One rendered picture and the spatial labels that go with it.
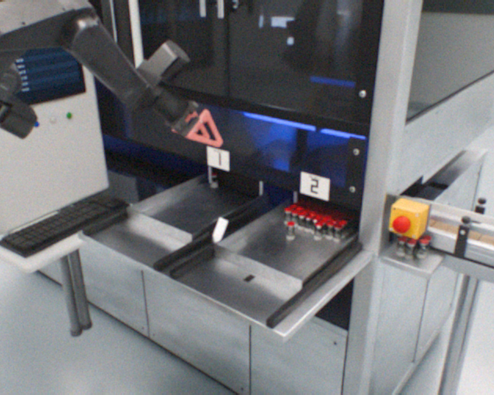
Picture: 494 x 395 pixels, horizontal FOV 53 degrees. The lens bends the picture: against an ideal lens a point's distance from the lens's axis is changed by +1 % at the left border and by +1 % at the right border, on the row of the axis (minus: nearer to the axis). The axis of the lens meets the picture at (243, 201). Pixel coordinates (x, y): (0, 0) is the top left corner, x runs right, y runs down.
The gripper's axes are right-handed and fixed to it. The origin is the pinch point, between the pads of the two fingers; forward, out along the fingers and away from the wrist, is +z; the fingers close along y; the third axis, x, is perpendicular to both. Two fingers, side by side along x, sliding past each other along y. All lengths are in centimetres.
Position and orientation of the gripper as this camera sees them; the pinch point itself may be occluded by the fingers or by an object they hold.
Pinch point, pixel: (211, 139)
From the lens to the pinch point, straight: 107.7
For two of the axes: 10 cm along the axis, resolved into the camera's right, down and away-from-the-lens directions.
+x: -6.0, 8.0, -0.3
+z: 7.2, 5.6, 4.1
